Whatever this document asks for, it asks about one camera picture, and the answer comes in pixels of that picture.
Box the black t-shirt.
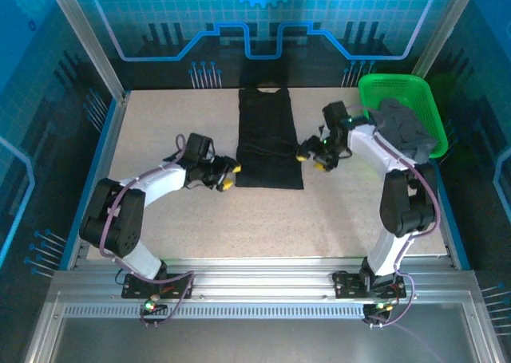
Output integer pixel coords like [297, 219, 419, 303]
[235, 86, 304, 191]

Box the grey t-shirt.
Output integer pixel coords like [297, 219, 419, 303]
[373, 97, 439, 167]

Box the green plastic basket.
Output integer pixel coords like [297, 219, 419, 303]
[357, 73, 449, 160]

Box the slotted aluminium strip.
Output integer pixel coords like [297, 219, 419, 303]
[62, 303, 366, 320]

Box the blue table edge trim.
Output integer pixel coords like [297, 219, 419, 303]
[59, 99, 121, 270]
[429, 159, 472, 270]

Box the connector board with LED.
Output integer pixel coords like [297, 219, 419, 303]
[139, 294, 168, 320]
[362, 301, 394, 324]

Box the grey metal front panel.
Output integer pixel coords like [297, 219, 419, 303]
[23, 294, 511, 363]

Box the blue circuit-print side panel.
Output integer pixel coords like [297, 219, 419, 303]
[414, 0, 511, 340]

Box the blue circuit-print rear panel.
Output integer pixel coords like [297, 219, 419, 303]
[63, 0, 464, 91]

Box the blue gear-print side panel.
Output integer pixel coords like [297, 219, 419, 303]
[0, 0, 121, 363]

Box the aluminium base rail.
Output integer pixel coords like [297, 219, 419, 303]
[47, 257, 482, 320]

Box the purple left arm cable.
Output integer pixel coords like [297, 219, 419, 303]
[97, 134, 196, 328]

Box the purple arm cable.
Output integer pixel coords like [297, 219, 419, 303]
[97, 134, 196, 328]
[347, 102, 441, 328]

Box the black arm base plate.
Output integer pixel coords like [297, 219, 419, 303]
[121, 270, 193, 300]
[332, 270, 414, 300]

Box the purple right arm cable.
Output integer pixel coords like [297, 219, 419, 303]
[347, 102, 441, 328]

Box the aluminium frame post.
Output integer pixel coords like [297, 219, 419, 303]
[43, 0, 131, 103]
[410, 0, 480, 81]

